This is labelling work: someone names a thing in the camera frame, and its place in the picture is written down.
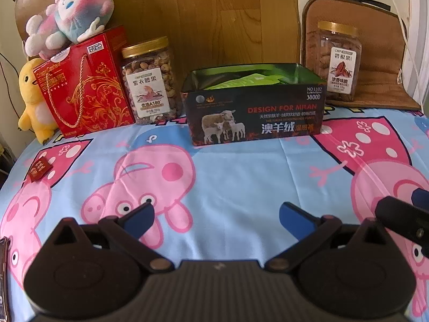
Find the round nut jar gold lid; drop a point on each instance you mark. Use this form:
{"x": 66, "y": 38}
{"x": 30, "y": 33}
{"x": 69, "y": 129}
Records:
{"x": 150, "y": 87}

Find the black printed box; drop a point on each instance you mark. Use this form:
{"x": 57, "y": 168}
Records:
{"x": 254, "y": 120}

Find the green snack packet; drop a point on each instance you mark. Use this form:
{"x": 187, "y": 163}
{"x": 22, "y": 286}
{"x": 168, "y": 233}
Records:
{"x": 273, "y": 77}

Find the yellow duck plush toy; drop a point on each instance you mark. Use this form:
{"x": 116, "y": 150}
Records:
{"x": 33, "y": 100}

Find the pink plush toy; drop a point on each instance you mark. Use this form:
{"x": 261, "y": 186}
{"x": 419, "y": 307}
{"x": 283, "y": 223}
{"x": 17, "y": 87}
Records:
{"x": 73, "y": 13}

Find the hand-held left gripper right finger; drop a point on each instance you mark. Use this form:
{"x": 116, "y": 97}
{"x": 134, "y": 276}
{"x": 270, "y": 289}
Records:
{"x": 295, "y": 218}

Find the light green pouch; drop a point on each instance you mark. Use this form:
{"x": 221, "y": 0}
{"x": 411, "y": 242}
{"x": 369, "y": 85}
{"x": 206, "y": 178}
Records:
{"x": 234, "y": 83}

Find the small dark red packet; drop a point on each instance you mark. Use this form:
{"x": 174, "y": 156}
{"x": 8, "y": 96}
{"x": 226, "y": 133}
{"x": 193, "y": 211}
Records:
{"x": 40, "y": 168}
{"x": 3, "y": 275}

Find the square pecan jar gold lid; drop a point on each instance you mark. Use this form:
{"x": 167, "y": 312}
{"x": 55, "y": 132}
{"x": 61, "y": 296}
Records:
{"x": 340, "y": 73}

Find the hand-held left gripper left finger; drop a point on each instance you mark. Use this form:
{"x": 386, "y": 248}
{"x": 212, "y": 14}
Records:
{"x": 142, "y": 216}

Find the pink pig printed blanket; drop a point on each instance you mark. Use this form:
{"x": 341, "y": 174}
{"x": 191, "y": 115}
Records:
{"x": 234, "y": 174}

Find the red gift box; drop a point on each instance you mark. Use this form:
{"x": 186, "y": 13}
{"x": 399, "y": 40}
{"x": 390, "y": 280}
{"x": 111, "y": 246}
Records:
{"x": 90, "y": 97}

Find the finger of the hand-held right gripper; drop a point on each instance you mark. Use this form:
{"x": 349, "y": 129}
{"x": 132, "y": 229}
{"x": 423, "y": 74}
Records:
{"x": 422, "y": 198}
{"x": 402, "y": 221}

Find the wooden board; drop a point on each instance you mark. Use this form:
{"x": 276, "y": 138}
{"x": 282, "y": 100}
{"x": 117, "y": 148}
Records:
{"x": 218, "y": 16}

